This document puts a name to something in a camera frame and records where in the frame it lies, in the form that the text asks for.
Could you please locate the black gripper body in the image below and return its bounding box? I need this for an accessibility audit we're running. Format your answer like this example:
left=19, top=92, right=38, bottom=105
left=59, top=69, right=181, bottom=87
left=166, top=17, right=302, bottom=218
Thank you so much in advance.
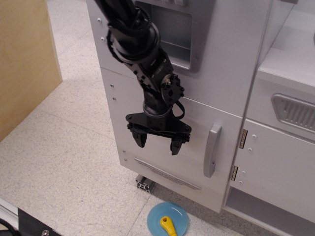
left=126, top=113, right=191, bottom=142

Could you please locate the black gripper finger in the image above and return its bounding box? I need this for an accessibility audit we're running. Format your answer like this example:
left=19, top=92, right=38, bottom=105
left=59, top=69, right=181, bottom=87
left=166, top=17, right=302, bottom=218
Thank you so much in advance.
left=132, top=129, right=148, bottom=148
left=170, top=138, right=185, bottom=155

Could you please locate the white fridge door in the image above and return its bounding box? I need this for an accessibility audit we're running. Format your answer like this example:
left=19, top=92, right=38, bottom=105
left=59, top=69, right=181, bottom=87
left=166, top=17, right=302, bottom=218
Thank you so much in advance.
left=100, top=66, right=244, bottom=213

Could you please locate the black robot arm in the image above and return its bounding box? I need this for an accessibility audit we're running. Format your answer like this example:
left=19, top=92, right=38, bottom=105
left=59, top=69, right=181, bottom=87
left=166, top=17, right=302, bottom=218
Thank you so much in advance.
left=96, top=0, right=191, bottom=155

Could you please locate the white toy fridge cabinet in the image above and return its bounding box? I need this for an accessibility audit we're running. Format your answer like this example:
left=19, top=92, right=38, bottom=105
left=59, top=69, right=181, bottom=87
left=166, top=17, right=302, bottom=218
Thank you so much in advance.
left=87, top=0, right=273, bottom=212

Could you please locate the aluminium extrusion foot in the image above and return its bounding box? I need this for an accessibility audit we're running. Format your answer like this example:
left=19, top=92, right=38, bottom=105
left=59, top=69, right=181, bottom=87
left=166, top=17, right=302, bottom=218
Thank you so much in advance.
left=135, top=174, right=157, bottom=193

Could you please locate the lower brass oven hinge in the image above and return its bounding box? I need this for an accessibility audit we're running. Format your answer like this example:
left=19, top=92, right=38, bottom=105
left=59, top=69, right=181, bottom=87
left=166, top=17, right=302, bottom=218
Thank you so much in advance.
left=231, top=166, right=238, bottom=181

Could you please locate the brass oven hinge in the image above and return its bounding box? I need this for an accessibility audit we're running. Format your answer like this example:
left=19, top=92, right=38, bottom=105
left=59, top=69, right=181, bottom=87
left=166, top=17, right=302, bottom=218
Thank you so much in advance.
left=231, top=166, right=238, bottom=181
left=239, top=129, right=248, bottom=149

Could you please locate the blue plate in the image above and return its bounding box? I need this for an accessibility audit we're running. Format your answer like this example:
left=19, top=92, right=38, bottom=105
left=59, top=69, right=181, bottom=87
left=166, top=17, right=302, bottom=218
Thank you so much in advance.
left=147, top=202, right=189, bottom=236

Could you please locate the upper brass oven hinge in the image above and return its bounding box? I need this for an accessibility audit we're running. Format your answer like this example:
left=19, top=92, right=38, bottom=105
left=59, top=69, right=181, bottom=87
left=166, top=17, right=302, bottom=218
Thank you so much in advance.
left=239, top=129, right=248, bottom=149

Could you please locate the grey ice dispenser recess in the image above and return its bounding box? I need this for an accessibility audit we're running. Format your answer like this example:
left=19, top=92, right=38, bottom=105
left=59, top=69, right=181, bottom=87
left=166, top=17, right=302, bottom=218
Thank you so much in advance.
left=133, top=0, right=216, bottom=73

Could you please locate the white toy oven cabinet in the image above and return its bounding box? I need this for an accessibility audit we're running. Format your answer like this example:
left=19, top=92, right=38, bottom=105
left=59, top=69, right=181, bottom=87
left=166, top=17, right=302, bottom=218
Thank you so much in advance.
left=225, top=0, right=315, bottom=236

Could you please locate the white oven cabinet door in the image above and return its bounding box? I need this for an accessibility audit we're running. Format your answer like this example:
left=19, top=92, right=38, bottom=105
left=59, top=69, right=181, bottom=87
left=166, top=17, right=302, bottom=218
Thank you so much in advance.
left=230, top=120, right=315, bottom=222

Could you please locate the grey oven vent panel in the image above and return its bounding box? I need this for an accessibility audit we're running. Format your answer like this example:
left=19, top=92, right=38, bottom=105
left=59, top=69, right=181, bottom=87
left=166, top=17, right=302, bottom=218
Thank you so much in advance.
left=270, top=93, right=315, bottom=141

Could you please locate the plywood panel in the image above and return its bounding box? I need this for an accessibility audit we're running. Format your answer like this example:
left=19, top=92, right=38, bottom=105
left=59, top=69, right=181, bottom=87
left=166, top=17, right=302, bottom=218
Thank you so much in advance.
left=0, top=0, right=62, bottom=140

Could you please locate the grey fridge door handle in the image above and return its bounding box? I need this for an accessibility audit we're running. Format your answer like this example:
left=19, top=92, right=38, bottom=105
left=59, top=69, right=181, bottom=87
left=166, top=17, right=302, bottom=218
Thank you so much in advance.
left=203, top=123, right=221, bottom=178

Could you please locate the yellow toy utensil handle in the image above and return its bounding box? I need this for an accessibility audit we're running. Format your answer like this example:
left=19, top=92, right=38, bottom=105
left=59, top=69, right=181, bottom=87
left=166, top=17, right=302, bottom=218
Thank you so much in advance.
left=160, top=216, right=177, bottom=236

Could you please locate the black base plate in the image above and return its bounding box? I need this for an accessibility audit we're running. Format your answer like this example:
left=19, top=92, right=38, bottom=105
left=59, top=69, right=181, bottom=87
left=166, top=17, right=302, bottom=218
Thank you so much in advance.
left=18, top=209, right=61, bottom=236

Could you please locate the aluminium frame rail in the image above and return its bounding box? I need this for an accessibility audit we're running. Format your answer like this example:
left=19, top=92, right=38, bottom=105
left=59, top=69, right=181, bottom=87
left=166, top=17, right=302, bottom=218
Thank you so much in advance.
left=0, top=198, right=19, bottom=230

